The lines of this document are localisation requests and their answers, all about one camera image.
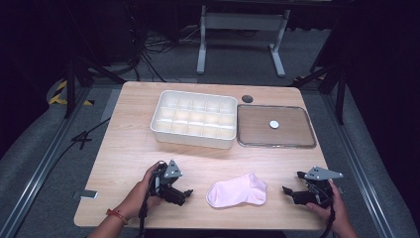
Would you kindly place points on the transparent box lid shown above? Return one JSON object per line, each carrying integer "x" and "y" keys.
{"x": 257, "y": 132}

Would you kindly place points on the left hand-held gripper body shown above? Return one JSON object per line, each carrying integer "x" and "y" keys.
{"x": 172, "y": 171}

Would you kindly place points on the black round desk grommet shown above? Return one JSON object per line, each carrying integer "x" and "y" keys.
{"x": 247, "y": 98}

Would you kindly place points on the person's right hand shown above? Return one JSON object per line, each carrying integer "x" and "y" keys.
{"x": 340, "y": 214}

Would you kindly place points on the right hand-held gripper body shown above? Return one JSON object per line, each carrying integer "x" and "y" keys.
{"x": 322, "y": 173}

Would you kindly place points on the person's left hand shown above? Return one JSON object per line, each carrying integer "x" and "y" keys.
{"x": 140, "y": 195}

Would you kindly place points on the white compartment storage box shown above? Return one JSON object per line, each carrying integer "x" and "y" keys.
{"x": 194, "y": 139}

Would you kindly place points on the aluminium floor rail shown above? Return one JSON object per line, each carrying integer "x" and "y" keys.
{"x": 36, "y": 175}
{"x": 360, "y": 165}

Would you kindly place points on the pink sock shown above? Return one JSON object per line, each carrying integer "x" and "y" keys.
{"x": 237, "y": 191}

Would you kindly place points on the white metal desk frame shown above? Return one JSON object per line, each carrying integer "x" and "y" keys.
{"x": 242, "y": 22}

